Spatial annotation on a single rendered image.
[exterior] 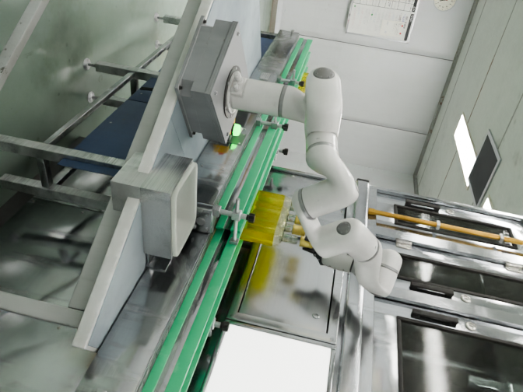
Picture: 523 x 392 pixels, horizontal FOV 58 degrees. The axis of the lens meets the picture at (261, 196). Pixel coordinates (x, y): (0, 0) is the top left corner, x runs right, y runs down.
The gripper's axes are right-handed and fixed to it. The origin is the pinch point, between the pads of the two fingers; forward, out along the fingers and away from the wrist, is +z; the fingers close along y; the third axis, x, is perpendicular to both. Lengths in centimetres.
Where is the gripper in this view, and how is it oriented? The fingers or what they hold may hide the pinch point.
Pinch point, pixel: (310, 243)
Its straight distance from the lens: 157.0
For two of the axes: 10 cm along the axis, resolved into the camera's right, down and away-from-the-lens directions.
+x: -4.5, 4.9, -7.5
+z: -8.9, -3.4, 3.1
